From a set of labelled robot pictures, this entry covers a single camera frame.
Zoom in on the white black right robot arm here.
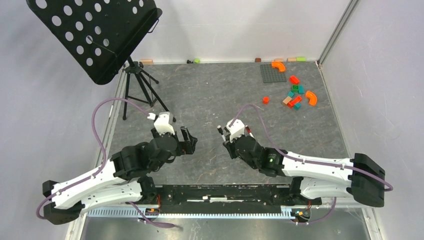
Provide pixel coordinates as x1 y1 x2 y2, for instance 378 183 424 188
223 134 386 208

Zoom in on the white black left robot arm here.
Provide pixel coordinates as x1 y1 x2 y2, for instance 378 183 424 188
37 126 198 225

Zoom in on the small red cube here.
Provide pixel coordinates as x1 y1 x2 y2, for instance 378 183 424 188
262 97 270 105

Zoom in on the tan wooden block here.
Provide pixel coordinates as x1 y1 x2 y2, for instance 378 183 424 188
282 96 292 105

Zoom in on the teal brick lower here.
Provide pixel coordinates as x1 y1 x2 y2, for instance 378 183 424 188
293 102 302 110

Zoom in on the red long brick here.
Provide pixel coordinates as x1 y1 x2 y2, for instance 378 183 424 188
287 95 302 108

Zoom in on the green lego brick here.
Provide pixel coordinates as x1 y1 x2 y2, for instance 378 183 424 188
291 84 299 93

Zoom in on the grey lego baseplate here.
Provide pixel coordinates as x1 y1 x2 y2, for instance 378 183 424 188
259 63 287 83

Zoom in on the teal brick right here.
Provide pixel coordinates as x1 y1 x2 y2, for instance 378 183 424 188
297 85 305 95

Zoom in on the orange curved block right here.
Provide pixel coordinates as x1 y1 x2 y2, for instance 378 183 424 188
304 90 318 106

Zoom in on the orange curved block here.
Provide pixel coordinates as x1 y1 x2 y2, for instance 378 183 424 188
304 90 318 106
271 61 286 73

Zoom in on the red brick upper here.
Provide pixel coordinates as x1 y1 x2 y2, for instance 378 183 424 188
289 75 300 85

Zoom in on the orange curved block top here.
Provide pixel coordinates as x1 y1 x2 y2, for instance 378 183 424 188
271 61 286 73

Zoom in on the black tripod stand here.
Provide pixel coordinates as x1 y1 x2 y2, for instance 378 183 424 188
123 57 170 112

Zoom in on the black perforated music stand desk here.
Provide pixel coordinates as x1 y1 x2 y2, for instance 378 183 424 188
26 0 163 85

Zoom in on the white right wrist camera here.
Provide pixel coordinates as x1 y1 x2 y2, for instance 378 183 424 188
224 118 245 143

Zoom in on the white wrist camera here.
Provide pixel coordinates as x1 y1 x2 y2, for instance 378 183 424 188
147 111 176 135
224 118 245 143

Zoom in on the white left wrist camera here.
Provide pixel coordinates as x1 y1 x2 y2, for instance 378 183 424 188
147 111 176 135

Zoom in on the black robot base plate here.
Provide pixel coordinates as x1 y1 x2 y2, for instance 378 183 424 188
135 184 322 214

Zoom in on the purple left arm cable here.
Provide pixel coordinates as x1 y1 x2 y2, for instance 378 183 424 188
35 97 176 229

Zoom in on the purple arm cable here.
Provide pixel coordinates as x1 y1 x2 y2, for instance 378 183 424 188
35 97 176 229
228 104 394 226

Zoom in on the wooden block at wall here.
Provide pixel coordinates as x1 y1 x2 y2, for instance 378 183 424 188
139 59 154 65

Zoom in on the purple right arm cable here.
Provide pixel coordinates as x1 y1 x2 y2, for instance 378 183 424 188
228 104 394 226

